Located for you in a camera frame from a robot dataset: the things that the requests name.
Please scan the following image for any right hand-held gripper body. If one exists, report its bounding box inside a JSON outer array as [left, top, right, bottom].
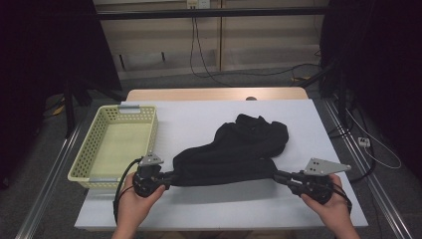
[[289, 157, 352, 205]]

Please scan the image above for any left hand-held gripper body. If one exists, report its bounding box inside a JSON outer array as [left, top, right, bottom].
[[132, 152, 165, 198]]

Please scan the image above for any pale yellow plastic basket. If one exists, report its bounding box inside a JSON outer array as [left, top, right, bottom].
[[67, 105, 159, 191]]

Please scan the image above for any black shirt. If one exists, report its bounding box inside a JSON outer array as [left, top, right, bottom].
[[172, 113, 290, 187]]

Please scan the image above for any person's left hand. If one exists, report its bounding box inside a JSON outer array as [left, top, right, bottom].
[[115, 172, 166, 230]]

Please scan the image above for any person's right hand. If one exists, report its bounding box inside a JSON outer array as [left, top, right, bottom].
[[300, 173, 356, 230]]

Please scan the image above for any black stand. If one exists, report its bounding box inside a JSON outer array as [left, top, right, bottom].
[[307, 61, 354, 130], [63, 78, 128, 138]]

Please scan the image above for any black curtain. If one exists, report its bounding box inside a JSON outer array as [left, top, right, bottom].
[[318, 0, 422, 182], [0, 0, 123, 190]]

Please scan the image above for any light wooden cabinet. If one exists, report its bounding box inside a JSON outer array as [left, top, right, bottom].
[[93, 0, 331, 81]]

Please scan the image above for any black horizontal bar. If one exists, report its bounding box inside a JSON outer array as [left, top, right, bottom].
[[96, 6, 331, 21]]

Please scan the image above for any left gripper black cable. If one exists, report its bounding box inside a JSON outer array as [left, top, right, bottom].
[[112, 158, 143, 225]]

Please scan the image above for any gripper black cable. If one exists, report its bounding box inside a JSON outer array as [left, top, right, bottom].
[[329, 182, 353, 215], [112, 158, 143, 225]]

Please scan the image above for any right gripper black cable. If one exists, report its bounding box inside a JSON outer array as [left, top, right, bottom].
[[329, 182, 353, 215]]

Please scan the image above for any black floor cable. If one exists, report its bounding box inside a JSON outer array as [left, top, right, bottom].
[[327, 99, 377, 184]]

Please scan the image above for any white floor cable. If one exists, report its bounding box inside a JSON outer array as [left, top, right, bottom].
[[344, 108, 402, 170]]

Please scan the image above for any aluminium rail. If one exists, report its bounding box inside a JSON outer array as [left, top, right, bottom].
[[321, 98, 415, 239], [14, 118, 88, 239]]

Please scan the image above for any black power cable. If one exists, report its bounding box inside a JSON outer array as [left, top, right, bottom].
[[189, 8, 321, 79], [193, 16, 235, 89]]

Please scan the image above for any white wall outlet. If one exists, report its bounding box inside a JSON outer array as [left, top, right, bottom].
[[186, 0, 211, 10]]

